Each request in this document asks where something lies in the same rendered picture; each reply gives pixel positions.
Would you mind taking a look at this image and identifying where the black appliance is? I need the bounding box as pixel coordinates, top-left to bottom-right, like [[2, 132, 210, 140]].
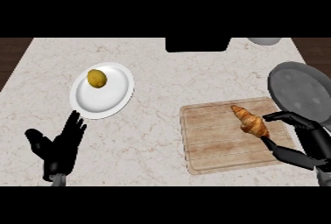
[[164, 38, 232, 53]]

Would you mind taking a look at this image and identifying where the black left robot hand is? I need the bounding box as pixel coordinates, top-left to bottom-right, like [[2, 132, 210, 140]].
[[24, 109, 89, 183]]

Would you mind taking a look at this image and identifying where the golden brown croissant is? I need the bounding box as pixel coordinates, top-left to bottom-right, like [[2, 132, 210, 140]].
[[229, 104, 271, 138]]

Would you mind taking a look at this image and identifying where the wooden cutting board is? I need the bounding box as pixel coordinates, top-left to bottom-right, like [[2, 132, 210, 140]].
[[179, 96, 297, 176]]

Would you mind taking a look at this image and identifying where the grey frying pan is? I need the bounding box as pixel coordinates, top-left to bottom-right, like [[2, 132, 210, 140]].
[[266, 60, 331, 132]]

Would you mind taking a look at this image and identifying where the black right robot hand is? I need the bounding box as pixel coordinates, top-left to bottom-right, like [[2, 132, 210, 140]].
[[260, 110, 331, 173]]

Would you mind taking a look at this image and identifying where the grey round object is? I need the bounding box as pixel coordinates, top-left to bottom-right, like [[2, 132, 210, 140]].
[[246, 38, 284, 46]]

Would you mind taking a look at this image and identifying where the white oval plate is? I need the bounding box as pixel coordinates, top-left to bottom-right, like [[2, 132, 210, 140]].
[[68, 61, 136, 121]]

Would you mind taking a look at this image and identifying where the yellow lemon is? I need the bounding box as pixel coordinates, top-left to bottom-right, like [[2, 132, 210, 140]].
[[88, 68, 110, 89]]

